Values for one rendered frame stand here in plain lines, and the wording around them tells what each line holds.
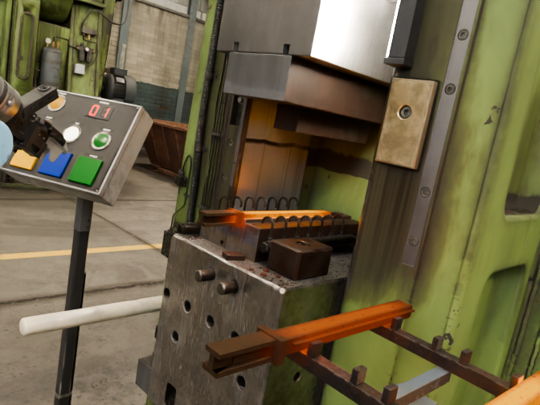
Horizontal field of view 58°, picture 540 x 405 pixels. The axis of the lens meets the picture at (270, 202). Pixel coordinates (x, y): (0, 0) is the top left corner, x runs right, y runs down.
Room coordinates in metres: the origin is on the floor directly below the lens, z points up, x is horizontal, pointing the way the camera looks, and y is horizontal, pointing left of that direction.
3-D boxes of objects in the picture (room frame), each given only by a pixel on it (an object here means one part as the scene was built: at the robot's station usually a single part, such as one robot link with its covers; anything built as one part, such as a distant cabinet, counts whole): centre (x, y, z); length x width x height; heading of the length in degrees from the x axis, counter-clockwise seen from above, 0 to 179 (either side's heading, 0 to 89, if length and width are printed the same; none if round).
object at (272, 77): (1.26, -0.06, 1.32); 0.42 x 0.20 x 0.10; 137
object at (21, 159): (1.33, 0.69, 1.01); 0.07 x 0.05 x 0.07; 72
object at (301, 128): (1.27, -0.10, 1.24); 0.30 x 0.07 x 0.06; 137
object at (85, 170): (1.27, 0.50, 1.01); 0.07 x 0.05 x 0.07; 72
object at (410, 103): (0.99, -0.24, 1.27); 0.09 x 0.02 x 0.17; 47
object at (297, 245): (1.03, -0.09, 0.95); 0.12 x 0.08 x 0.06; 137
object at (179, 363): (1.23, -0.11, 0.69); 0.56 x 0.38 x 0.45; 137
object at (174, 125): (8.20, 1.54, 0.43); 1.89 x 1.20 x 0.85; 47
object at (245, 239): (1.26, -0.06, 0.96); 0.42 x 0.20 x 0.09; 137
